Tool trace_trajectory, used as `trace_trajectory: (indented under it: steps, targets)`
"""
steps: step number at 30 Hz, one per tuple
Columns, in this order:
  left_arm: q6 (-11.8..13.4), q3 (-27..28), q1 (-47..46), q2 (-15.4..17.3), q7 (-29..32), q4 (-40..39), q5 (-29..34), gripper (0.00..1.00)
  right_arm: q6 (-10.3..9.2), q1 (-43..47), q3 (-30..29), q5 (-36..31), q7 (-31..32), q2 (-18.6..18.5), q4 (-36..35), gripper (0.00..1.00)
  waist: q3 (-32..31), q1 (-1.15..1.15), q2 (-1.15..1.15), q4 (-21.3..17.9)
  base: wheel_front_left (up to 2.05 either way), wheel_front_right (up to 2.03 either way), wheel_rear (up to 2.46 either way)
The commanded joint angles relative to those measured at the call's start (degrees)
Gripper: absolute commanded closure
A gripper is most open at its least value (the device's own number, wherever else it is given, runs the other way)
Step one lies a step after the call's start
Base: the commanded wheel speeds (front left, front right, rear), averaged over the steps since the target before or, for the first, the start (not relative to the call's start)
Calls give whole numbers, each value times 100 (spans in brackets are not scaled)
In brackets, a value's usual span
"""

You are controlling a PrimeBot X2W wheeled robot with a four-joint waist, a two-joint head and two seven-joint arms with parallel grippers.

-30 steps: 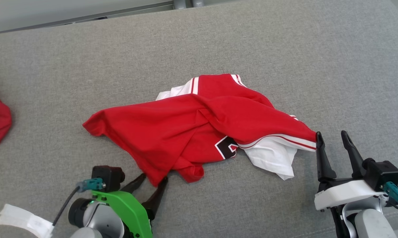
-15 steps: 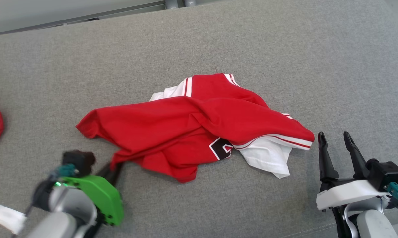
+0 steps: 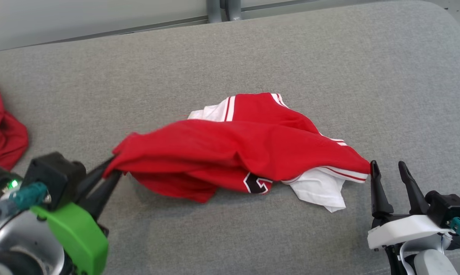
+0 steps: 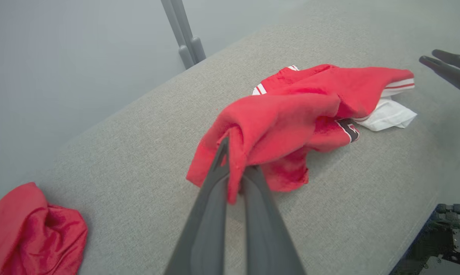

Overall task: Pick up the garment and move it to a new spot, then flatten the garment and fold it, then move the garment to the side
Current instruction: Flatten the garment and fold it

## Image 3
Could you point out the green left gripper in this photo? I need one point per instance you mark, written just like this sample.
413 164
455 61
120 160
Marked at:
81 236

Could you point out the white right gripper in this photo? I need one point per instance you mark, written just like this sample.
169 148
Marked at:
405 231

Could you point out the red white jersey garment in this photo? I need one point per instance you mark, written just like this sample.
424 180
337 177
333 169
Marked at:
214 145

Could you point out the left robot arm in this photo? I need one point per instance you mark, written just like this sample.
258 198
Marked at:
16 244

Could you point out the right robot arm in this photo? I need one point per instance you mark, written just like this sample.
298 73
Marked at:
428 263

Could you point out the crumpled red garment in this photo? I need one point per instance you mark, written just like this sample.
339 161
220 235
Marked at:
4 141

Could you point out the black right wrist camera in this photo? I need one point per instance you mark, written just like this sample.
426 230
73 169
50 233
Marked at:
447 208

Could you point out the teal left camera connector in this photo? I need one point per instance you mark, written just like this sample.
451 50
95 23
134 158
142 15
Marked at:
27 196

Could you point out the grey double partition post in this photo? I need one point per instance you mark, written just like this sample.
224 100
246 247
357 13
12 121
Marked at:
214 9

